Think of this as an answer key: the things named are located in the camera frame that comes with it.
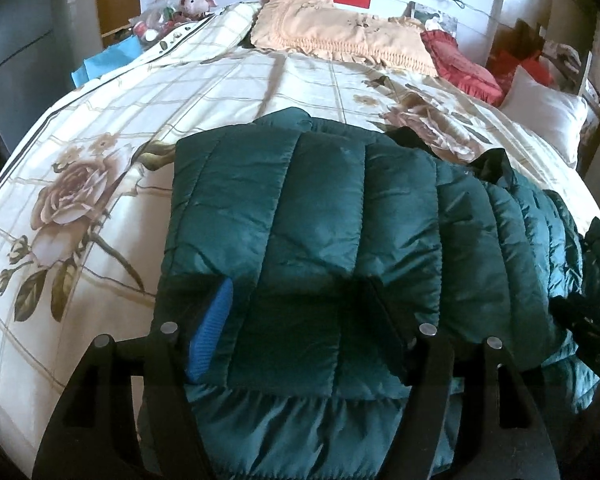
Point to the white pillow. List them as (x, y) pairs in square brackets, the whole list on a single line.
[(545, 110)]

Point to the blue cloth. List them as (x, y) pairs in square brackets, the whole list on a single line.
[(107, 60)]

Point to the grey cabinet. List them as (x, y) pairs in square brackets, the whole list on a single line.
[(15, 60)]

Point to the red ruffled pillow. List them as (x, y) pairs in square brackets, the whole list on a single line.
[(460, 62)]

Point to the pink plush toy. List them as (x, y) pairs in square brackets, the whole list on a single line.
[(197, 2)]

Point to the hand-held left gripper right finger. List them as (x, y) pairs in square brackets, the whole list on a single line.
[(432, 360)]

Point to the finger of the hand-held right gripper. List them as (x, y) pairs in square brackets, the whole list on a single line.
[(587, 330)]

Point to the floral cream bed quilt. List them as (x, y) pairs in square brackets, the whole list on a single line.
[(145, 125)]

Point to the dark green puffer jacket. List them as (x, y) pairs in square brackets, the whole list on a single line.
[(330, 220)]

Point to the dark wooden chair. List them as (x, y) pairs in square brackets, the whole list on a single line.
[(597, 110)]

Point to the beige fringed pillow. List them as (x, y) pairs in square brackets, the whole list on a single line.
[(330, 30)]

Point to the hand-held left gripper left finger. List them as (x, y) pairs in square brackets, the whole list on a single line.
[(211, 330)]

